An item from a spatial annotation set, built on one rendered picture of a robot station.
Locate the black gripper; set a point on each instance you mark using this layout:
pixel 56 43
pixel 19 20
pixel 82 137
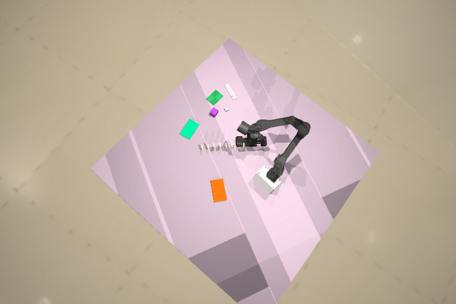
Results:
pixel 248 143

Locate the orange flat rectangular block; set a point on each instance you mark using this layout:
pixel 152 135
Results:
pixel 218 190

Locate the green flat bar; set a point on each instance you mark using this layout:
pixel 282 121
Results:
pixel 189 129

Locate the grey flat bar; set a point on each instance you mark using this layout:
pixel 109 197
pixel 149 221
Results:
pixel 229 89

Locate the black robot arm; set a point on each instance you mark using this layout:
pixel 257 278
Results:
pixel 262 124

